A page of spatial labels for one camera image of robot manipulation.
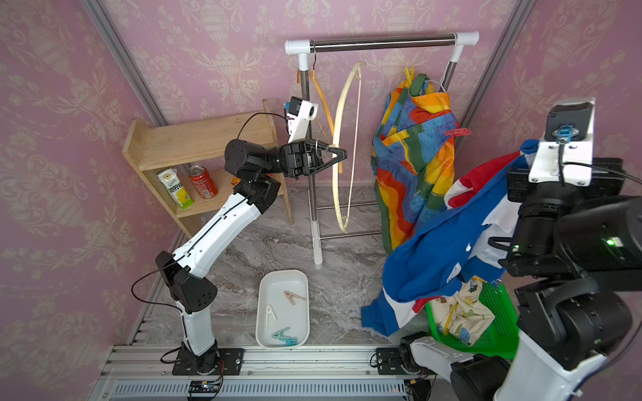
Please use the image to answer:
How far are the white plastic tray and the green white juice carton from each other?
1.22 feet

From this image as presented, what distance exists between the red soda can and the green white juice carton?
4cm

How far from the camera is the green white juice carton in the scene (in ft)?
2.54

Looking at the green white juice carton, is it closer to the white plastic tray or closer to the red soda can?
the red soda can

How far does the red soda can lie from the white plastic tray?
0.35 m

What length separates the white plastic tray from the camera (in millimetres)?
786

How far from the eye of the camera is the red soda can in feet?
2.68
